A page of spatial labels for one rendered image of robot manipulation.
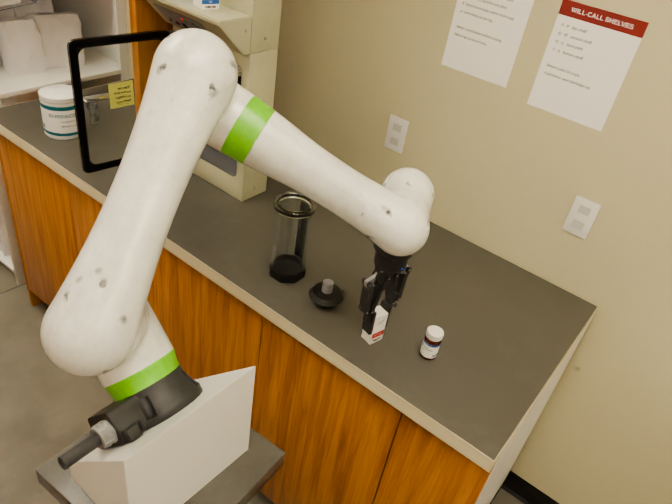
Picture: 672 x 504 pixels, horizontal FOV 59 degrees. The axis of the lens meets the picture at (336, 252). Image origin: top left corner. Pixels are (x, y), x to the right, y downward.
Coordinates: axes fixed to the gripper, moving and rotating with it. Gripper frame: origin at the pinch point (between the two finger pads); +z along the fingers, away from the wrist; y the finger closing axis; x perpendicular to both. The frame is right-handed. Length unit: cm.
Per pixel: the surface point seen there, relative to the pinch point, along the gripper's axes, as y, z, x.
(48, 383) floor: 56, 101, -109
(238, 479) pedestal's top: 46.7, 6.7, 16.5
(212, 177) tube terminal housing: 1, 4, -81
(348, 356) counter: 9.0, 6.7, 2.2
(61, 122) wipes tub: 33, 0, -127
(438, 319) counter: -20.4, 6.7, 3.6
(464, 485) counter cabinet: -1.5, 22.7, 36.3
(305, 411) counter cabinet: 10.1, 37.4, -8.0
